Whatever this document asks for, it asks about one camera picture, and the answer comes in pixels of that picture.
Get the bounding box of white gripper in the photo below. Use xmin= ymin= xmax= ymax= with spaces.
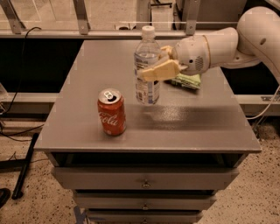
xmin=137 ymin=36 xmax=210 ymax=81

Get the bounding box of clear plastic water bottle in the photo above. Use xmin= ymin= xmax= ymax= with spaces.
xmin=134 ymin=25 xmax=160 ymax=105

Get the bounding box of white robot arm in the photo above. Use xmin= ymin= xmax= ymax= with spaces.
xmin=137 ymin=7 xmax=280 ymax=83

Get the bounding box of red coke can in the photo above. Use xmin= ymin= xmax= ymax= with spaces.
xmin=97 ymin=88 xmax=126 ymax=136

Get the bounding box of green chip bag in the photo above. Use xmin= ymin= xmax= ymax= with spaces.
xmin=166 ymin=73 xmax=201 ymax=89

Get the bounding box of grey drawer cabinet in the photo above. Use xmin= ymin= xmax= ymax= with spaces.
xmin=33 ymin=38 xmax=263 ymax=224

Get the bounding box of top grey drawer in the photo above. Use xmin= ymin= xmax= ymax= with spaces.
xmin=52 ymin=167 xmax=239 ymax=190

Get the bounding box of grey drawer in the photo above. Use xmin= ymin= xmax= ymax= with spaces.
xmin=87 ymin=210 xmax=202 ymax=224
xmin=52 ymin=167 xmax=239 ymax=190
xmin=73 ymin=191 xmax=216 ymax=210

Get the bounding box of middle grey drawer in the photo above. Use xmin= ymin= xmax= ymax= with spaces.
xmin=73 ymin=191 xmax=216 ymax=210

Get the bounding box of bottom grey drawer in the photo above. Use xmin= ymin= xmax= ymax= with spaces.
xmin=87 ymin=210 xmax=202 ymax=224

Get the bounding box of black stand leg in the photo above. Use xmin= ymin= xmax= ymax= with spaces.
xmin=0 ymin=133 xmax=39 ymax=207

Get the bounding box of black cable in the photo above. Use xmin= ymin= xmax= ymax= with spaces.
xmin=0 ymin=26 xmax=46 ymax=143

